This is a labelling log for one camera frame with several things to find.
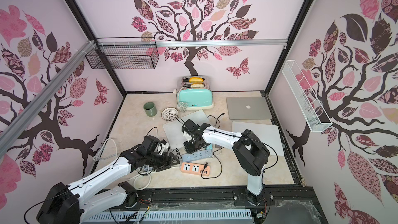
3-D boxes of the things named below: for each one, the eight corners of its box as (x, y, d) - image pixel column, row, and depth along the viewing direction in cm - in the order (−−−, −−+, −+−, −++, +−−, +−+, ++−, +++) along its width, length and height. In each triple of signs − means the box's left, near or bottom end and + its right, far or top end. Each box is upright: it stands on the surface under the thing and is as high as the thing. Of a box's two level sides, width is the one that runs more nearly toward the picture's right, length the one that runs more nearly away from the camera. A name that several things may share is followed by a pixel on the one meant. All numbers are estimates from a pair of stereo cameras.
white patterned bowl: (161, 120, 106) (160, 116, 102) (163, 111, 111) (162, 107, 107) (177, 120, 106) (176, 116, 102) (178, 111, 111) (177, 107, 107)
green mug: (145, 116, 109) (141, 110, 103) (147, 108, 113) (144, 101, 108) (156, 116, 109) (153, 110, 103) (158, 108, 113) (155, 101, 108)
